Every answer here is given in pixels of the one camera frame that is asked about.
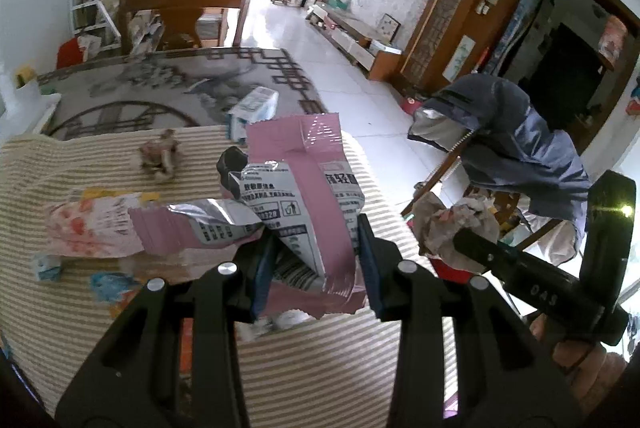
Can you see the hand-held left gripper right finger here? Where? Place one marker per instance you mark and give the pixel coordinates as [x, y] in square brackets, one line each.
[370, 268]

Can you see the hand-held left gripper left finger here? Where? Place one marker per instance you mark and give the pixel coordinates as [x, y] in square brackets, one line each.
[263, 268]

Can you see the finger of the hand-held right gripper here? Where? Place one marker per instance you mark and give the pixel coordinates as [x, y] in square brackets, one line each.
[515, 265]

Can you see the round plastic bin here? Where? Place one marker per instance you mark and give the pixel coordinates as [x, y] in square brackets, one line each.
[447, 270]

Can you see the pink foil snack bag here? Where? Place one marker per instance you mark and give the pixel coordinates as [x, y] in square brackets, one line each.
[295, 203]

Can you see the grey paper ball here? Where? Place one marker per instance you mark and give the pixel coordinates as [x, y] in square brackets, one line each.
[450, 220]

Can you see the person's right hand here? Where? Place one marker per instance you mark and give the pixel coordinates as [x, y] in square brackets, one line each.
[580, 368]

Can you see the wooden chair under jacket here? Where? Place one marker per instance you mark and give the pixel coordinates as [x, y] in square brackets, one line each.
[515, 213]

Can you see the crumpled white tissue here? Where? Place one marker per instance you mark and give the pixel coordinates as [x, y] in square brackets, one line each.
[280, 323]

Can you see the blue grey jacket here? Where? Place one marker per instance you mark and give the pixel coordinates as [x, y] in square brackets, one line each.
[515, 143]

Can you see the crumpled brown white wrapper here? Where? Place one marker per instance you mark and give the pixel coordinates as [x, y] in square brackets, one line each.
[160, 156]

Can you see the blue crumpled wrapper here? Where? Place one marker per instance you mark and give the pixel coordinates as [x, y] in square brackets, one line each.
[107, 285]

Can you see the blue white tissue pack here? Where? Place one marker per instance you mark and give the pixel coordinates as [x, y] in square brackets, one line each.
[252, 108]

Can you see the red floor basin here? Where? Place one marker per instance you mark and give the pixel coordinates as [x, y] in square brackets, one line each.
[412, 105]

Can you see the white red printed packet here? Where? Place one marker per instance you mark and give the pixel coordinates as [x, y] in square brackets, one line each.
[90, 228]

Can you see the grey patterned table cover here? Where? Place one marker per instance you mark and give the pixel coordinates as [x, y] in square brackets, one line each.
[165, 83]

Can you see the small blue white packet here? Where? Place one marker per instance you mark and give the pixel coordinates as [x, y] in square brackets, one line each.
[47, 267]

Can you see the beige striped tablecloth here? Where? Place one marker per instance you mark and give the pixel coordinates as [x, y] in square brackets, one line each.
[50, 333]

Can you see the low television cabinet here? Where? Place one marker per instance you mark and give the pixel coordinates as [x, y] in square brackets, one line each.
[360, 36]

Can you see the framed picture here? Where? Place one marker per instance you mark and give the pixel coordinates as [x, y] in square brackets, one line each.
[388, 27]

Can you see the wooden dining chair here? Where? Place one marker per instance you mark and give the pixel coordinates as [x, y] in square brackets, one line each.
[185, 8]

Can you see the white box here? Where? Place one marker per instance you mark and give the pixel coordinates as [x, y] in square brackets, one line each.
[25, 108]

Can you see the yellow toy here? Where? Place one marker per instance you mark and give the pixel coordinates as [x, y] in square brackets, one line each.
[24, 76]

